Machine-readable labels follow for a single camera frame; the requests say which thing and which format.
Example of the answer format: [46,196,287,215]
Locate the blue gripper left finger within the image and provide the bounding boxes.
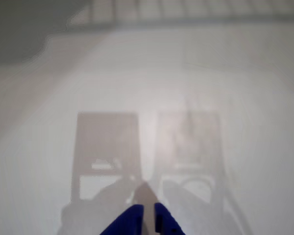
[99,203,145,235]

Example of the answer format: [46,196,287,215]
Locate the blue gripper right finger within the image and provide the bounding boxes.
[154,202,186,235]

